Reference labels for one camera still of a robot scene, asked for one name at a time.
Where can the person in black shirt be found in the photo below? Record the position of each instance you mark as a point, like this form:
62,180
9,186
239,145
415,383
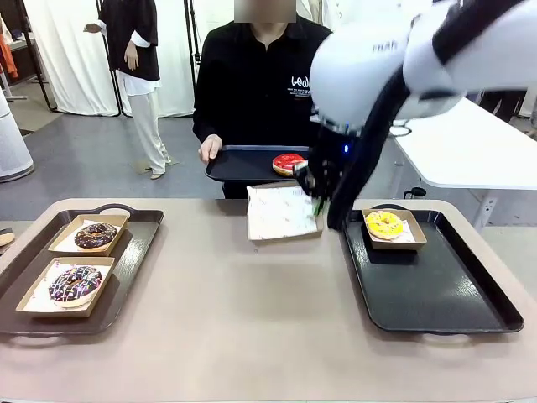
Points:
251,84

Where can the yellow glazed donut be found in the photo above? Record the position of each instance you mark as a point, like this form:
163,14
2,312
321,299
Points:
379,228

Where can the white table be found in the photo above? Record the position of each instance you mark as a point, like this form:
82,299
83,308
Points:
461,147

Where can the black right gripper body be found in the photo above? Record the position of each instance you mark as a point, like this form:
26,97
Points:
335,147

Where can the white printed paper liner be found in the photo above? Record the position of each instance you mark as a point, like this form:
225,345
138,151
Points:
277,214
90,221
100,262
409,238

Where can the white ribbed cylindrical appliance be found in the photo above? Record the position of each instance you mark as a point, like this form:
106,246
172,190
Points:
12,142

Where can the person right hand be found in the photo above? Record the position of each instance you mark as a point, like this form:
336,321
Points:
211,149

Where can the red glazed donut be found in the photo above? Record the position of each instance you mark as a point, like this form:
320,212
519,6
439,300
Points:
283,163

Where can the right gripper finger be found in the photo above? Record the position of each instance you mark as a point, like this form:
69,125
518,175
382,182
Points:
308,178
327,193

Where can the kraft paper food box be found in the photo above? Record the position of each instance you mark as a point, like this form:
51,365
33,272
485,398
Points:
285,238
394,244
119,228
100,294

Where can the white hanging coat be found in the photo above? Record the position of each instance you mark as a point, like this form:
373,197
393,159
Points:
325,10

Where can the person right forearm black sleeve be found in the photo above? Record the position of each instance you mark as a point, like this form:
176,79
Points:
203,124

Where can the chocolate glazed donut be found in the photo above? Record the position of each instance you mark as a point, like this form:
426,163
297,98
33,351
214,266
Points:
86,240

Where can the black stand pole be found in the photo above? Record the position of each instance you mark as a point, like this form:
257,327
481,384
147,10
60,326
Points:
194,42

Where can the brown plastic tray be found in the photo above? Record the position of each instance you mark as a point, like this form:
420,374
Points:
134,252

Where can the white curtain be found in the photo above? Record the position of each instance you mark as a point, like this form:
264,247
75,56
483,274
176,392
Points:
67,54

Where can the tan round object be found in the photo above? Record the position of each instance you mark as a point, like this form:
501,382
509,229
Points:
6,237

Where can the dark donut with colourful sprinkles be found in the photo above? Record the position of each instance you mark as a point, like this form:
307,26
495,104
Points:
63,287

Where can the large black plastic tray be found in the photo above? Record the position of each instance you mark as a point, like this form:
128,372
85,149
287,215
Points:
419,285

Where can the mannequin black top white trousers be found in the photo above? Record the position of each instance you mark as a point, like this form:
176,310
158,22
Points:
134,42

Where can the small black serving tray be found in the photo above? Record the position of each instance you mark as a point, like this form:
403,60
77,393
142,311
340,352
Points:
243,163

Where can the orange hanging garment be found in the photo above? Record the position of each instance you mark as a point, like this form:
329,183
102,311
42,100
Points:
7,59

